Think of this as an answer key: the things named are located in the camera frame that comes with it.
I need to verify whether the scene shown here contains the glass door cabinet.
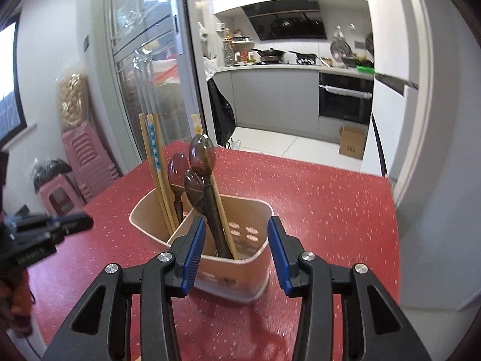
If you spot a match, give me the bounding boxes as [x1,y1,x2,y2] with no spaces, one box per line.
[90,0,211,166]

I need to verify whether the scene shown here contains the round metal mesh strainer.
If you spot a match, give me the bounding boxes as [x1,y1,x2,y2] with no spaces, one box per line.
[330,39,352,61]

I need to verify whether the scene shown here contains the seasoning rack with bottles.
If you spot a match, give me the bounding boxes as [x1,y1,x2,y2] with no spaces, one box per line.
[223,28,256,66]

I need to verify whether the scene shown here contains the black range hood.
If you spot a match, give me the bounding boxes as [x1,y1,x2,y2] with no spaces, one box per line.
[242,2,327,41]

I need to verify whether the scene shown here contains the clear bag of nuts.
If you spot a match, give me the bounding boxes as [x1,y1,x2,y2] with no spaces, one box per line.
[56,73,91,130]

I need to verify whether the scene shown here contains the single pink stool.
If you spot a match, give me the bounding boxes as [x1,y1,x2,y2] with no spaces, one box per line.
[38,173,86,217]

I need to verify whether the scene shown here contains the beige plastic utensil holder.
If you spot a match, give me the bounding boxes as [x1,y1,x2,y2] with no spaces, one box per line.
[129,190,273,304]

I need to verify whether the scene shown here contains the black built-in oven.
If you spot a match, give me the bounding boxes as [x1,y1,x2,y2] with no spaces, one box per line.
[319,72,374,125]

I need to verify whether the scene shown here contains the black wok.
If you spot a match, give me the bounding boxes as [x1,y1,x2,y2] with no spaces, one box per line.
[250,47,286,63]

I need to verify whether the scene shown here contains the black trash bag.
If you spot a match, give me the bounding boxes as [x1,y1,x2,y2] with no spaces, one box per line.
[207,78,237,148]

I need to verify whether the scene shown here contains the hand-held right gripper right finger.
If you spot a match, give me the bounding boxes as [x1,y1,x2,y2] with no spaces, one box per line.
[268,215,433,361]

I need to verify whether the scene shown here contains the dark framed window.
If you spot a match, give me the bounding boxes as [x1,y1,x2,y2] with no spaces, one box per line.
[0,20,29,141]

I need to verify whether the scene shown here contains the grey kitchen cabinets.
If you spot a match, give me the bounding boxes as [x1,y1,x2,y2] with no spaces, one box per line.
[216,66,374,144]

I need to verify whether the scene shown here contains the stack of pink stools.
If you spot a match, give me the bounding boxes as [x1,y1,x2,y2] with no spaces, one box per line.
[62,122,123,202]

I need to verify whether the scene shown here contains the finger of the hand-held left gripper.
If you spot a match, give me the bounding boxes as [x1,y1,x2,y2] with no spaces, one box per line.
[8,212,94,234]
[9,227,66,247]

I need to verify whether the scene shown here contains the white plastic bag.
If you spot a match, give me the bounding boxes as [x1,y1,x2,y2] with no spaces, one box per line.
[203,56,218,81]

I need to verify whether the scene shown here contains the wooden chopstick blue pattern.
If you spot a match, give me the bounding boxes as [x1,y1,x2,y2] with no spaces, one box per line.
[146,113,179,230]

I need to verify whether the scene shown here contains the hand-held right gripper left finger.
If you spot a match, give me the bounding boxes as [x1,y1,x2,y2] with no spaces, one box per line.
[43,216,207,361]

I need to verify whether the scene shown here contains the brown translucent spoon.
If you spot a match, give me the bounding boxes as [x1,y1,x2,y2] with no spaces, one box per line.
[188,133,235,259]
[167,153,191,224]
[184,169,207,219]

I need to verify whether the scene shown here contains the cardboard box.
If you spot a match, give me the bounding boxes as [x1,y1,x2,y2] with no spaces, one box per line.
[339,125,367,160]

